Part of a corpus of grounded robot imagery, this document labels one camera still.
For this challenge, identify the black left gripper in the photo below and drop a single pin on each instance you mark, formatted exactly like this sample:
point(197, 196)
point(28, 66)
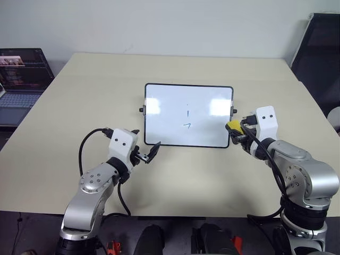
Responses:
point(136, 156)

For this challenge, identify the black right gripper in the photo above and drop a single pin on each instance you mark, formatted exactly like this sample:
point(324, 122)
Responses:
point(250, 119)

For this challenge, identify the yellow whiteboard eraser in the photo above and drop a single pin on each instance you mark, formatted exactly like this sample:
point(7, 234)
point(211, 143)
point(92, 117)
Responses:
point(235, 126)

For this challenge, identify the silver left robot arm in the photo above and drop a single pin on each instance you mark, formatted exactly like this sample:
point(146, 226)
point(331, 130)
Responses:
point(90, 183)

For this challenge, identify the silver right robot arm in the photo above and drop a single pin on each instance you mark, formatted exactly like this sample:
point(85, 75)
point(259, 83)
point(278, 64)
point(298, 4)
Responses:
point(316, 175)

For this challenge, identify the black framed small whiteboard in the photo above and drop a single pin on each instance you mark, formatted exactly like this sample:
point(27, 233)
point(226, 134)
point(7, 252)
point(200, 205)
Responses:
point(164, 127)

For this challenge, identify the grey rounded object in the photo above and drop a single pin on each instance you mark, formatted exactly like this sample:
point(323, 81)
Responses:
point(335, 119)

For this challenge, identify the dark rounded shape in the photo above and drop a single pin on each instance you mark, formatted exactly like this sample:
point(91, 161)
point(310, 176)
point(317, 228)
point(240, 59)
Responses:
point(150, 240)
point(212, 239)

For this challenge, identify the orange and black tool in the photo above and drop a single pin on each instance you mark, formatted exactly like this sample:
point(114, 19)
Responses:
point(113, 245)

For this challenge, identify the black mesh chair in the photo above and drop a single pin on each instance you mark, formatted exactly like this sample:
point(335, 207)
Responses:
point(318, 53)

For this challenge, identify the orange plastic piece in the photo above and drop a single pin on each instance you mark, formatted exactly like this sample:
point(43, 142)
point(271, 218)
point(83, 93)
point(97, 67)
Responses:
point(237, 243)

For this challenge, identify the open grey laptop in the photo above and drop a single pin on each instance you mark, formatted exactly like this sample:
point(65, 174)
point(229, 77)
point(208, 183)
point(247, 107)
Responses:
point(21, 101)

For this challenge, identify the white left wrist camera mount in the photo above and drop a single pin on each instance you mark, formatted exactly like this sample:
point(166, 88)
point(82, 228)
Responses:
point(120, 143)

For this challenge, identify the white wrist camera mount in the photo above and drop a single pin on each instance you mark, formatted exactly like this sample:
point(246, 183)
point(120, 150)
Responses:
point(120, 143)
point(265, 125)

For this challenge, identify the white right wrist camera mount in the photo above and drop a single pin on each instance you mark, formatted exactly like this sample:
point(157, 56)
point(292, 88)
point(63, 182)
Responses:
point(265, 125)

